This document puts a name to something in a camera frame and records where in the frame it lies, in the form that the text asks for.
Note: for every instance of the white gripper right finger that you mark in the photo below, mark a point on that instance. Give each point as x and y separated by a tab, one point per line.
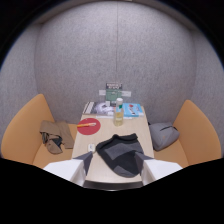
156	168

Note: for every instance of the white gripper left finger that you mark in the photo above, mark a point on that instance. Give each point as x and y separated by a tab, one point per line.
70	168

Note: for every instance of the black knit hat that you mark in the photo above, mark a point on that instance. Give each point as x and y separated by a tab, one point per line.
122	154

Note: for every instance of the small white object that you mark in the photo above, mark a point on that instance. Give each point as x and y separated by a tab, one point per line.
91	147

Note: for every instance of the orange bench seat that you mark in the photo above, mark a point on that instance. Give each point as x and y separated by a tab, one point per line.
31	136
190	138

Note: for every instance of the yellow orange marker pen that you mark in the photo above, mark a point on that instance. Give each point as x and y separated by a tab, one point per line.
86	125

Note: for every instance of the blue book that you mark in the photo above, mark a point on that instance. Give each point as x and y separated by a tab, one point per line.
132	109

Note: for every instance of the clear bottle with white cap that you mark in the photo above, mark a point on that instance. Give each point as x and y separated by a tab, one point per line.
118	114

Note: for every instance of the black and white magazine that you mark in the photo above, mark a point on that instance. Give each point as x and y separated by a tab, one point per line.
98	108

